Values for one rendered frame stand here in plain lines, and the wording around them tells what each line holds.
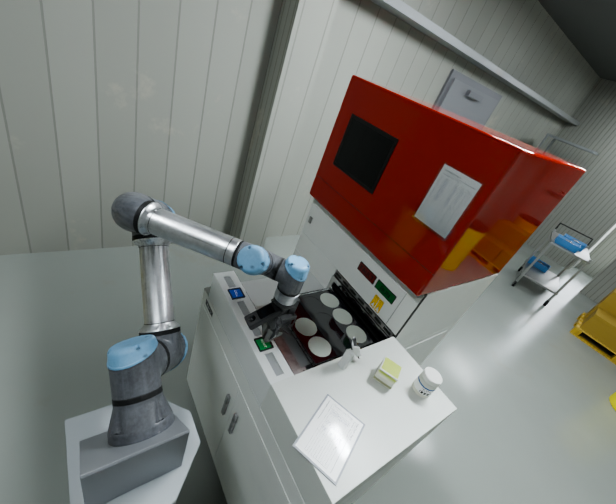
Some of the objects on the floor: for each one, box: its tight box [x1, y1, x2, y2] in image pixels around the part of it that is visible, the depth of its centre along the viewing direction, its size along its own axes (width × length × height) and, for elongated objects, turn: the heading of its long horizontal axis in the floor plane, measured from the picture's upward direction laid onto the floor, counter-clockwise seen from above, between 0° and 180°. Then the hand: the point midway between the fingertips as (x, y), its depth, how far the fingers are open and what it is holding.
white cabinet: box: [187, 288, 432, 504], centre depth 154 cm, size 64×96×82 cm, turn 7°
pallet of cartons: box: [570, 287, 616, 378], centre depth 381 cm, size 77×108×64 cm
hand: (264, 339), depth 109 cm, fingers closed
